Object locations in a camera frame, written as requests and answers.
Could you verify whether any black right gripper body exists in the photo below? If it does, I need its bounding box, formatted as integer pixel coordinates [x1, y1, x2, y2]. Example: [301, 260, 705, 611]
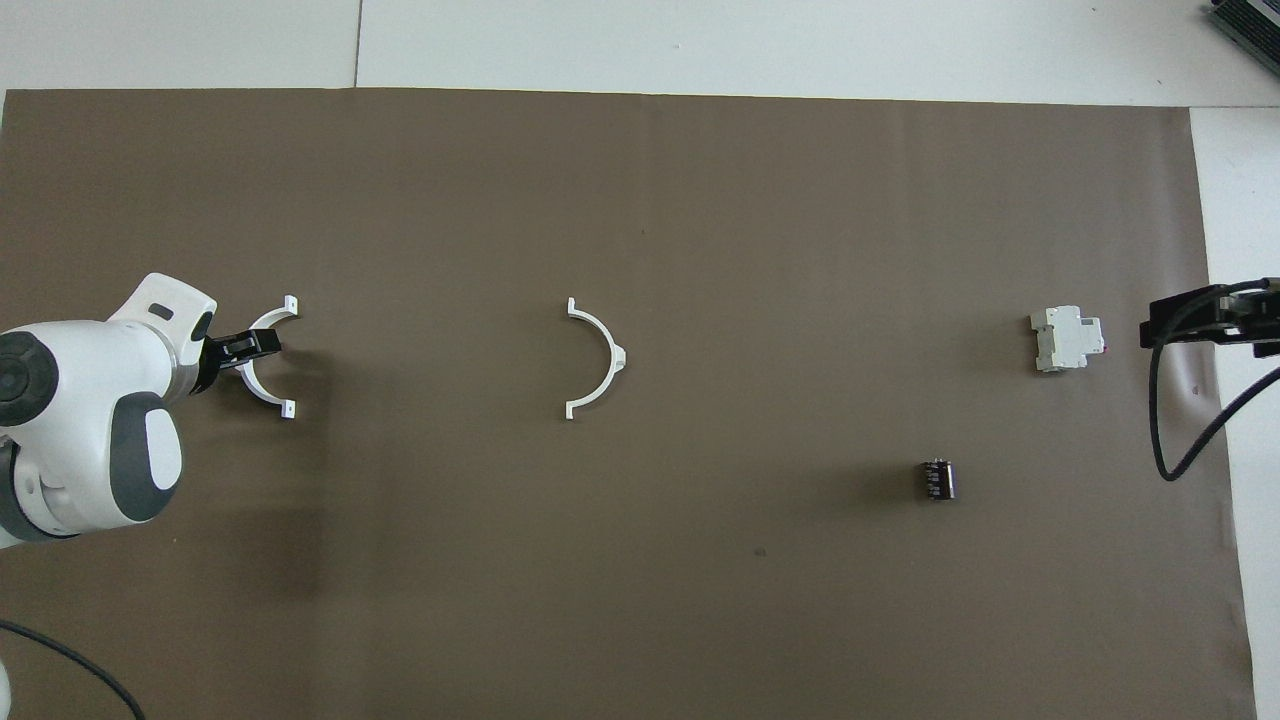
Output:
[1225, 278, 1280, 343]

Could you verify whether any white half-ring pipe clamp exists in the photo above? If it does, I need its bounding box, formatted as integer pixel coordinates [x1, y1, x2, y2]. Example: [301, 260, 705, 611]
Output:
[565, 297, 629, 422]
[238, 296, 300, 420]

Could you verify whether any white circuit breaker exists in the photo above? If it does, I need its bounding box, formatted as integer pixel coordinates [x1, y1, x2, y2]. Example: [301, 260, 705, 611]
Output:
[1030, 305, 1106, 374]

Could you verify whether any grey finned device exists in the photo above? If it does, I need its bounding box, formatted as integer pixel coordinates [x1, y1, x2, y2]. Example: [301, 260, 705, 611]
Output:
[1207, 0, 1280, 63]

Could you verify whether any brown paper mat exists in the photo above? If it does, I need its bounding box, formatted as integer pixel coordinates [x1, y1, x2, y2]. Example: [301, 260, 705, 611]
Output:
[0, 88, 1259, 720]

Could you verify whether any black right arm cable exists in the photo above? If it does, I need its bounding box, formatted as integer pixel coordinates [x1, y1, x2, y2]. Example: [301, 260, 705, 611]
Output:
[1150, 285, 1280, 483]

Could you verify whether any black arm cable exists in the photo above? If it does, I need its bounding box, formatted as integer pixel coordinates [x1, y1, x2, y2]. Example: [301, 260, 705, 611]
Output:
[1150, 285, 1280, 483]
[0, 620, 146, 720]

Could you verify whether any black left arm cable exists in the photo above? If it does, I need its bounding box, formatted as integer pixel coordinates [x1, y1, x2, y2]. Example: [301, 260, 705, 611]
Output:
[0, 620, 146, 720]

